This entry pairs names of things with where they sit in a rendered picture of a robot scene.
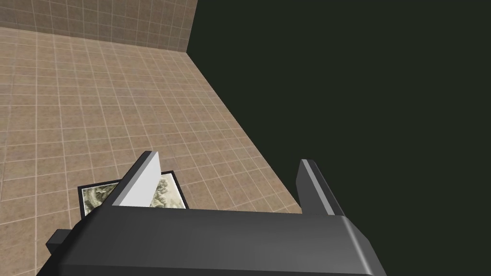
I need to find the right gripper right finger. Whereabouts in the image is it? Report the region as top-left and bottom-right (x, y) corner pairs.
(295, 159), (346, 217)

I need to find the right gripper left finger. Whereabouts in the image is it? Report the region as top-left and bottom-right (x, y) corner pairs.
(101, 151), (162, 208)

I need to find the black framed landscape picture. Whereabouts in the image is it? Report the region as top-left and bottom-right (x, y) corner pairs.
(77, 170), (189, 220)

